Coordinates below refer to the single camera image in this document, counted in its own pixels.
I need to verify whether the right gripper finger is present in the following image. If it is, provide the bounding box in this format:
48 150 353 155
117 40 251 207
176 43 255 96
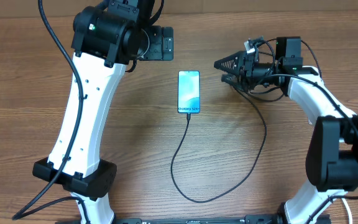
214 51 247 75
221 74 242 89

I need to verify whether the blue-screen smartphone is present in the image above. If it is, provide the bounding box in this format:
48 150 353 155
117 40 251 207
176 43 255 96
177 70 201 114

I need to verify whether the black USB charging cable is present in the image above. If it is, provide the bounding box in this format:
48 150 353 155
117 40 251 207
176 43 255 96
170 37 323 204

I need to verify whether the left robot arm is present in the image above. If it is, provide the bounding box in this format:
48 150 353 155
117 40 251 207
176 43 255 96
32 1 173 223

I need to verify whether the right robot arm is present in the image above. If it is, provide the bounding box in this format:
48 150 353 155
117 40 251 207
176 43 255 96
214 37 358 223

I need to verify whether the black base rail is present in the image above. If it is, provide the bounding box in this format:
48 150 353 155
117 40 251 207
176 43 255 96
54 213 332 224

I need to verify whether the white power strip cord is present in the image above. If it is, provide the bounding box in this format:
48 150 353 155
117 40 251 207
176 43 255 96
340 197 354 224

